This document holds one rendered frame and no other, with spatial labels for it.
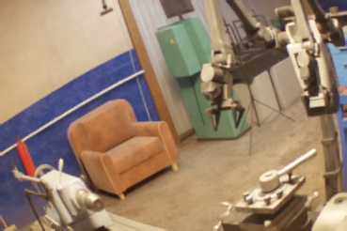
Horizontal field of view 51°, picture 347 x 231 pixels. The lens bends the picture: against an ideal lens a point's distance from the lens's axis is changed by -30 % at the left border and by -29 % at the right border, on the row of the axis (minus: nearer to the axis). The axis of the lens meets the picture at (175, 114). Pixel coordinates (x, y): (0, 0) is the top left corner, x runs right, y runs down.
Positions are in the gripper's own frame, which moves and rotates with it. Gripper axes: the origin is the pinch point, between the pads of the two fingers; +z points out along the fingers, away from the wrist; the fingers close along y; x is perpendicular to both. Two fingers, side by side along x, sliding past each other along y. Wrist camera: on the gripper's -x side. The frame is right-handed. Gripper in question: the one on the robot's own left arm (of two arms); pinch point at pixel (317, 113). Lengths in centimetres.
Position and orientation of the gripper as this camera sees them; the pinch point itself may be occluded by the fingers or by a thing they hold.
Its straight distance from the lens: 150.1
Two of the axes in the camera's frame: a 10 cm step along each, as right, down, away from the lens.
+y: 7.2, -1.1, -6.9
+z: -0.1, 9.9, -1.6
